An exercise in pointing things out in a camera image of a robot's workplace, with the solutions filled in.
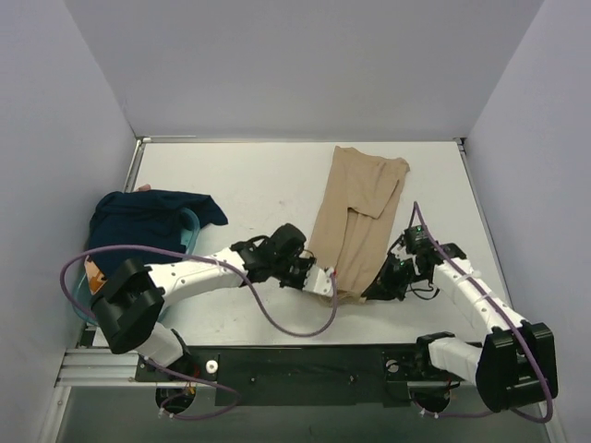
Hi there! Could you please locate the beige t shirt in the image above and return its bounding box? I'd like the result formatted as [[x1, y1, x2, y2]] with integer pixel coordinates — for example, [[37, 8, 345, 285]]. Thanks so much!
[[308, 147, 410, 304]]

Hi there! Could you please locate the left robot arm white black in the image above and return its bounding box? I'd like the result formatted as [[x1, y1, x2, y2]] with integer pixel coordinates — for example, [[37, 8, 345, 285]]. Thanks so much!
[[90, 223, 332, 380]]

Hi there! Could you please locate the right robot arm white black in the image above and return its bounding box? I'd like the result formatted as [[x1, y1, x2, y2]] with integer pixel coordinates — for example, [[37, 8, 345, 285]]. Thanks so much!
[[363, 225, 558, 413]]

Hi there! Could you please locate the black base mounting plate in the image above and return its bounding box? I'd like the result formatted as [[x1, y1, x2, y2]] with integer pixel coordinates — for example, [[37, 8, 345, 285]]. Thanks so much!
[[133, 343, 470, 410]]

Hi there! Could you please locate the navy blue t shirt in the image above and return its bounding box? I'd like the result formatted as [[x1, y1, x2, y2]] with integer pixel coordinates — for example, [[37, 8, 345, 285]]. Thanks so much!
[[88, 189, 228, 253]]

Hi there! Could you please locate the pink patterned t shirt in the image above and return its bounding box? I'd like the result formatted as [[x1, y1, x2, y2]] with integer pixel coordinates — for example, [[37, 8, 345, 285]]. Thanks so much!
[[82, 183, 153, 296]]

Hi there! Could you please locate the teal plastic basket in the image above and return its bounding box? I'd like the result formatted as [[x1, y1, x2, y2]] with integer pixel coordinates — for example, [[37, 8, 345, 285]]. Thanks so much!
[[71, 209, 200, 308]]

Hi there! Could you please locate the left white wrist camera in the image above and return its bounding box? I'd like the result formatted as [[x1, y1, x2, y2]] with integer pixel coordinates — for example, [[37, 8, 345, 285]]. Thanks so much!
[[302, 265, 334, 298]]

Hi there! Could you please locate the aluminium frame rail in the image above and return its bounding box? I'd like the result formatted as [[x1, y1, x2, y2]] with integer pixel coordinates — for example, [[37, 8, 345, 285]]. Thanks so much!
[[55, 348, 139, 388]]

